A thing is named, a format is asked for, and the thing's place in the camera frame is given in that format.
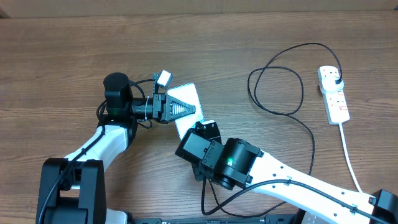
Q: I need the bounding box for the blue smartphone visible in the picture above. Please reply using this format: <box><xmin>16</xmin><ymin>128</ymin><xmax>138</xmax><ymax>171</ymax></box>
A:
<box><xmin>167</xmin><ymin>83</ymin><xmax>205</xmax><ymax>140</ymax></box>

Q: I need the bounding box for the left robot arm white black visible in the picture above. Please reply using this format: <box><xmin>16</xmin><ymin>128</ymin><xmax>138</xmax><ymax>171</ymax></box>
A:
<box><xmin>36</xmin><ymin>70</ymin><xmax>204</xmax><ymax>224</ymax></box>

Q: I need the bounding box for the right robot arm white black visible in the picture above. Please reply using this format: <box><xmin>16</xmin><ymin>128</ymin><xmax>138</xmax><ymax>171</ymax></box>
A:
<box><xmin>175</xmin><ymin>121</ymin><xmax>397</xmax><ymax>223</ymax></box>

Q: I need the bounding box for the white charger plug adapter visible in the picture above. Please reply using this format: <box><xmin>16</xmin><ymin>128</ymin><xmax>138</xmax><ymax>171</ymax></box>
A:
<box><xmin>320</xmin><ymin>77</ymin><xmax>345</xmax><ymax>94</ymax></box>

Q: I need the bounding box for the white power strip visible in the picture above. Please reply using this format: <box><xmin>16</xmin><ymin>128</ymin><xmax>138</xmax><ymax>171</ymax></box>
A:
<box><xmin>317</xmin><ymin>65</ymin><xmax>351</xmax><ymax>126</ymax></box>

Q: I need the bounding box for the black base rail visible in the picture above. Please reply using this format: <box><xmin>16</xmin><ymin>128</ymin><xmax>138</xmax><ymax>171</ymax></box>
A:
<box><xmin>132</xmin><ymin>214</ymin><xmax>304</xmax><ymax>224</ymax></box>

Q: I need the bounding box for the white power strip cord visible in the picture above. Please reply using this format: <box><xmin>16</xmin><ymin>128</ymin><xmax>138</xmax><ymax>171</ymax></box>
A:
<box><xmin>338</xmin><ymin>123</ymin><xmax>363</xmax><ymax>193</ymax></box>

